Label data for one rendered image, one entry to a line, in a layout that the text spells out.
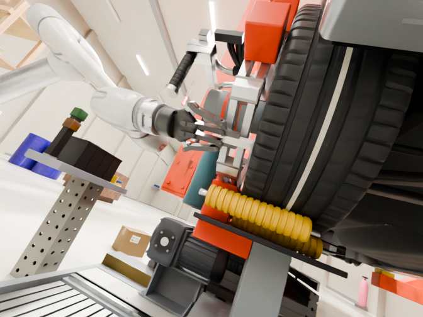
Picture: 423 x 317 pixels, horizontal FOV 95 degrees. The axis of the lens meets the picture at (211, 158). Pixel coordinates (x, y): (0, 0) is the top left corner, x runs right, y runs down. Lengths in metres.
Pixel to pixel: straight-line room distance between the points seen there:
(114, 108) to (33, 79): 0.68
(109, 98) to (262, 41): 0.38
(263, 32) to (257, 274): 0.55
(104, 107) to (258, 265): 0.55
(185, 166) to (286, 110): 0.83
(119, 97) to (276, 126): 0.37
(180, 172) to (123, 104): 0.69
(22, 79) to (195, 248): 1.03
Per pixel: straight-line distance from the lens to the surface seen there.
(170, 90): 0.62
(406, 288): 3.59
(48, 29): 0.93
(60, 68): 1.10
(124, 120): 0.54
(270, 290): 0.58
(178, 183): 1.13
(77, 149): 0.95
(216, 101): 0.71
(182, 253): 0.89
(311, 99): 0.42
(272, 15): 0.48
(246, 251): 0.57
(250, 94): 0.46
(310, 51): 0.47
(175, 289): 1.06
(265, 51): 0.49
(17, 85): 1.22
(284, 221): 0.48
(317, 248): 0.62
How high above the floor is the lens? 0.44
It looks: 18 degrees up
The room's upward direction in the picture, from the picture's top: 22 degrees clockwise
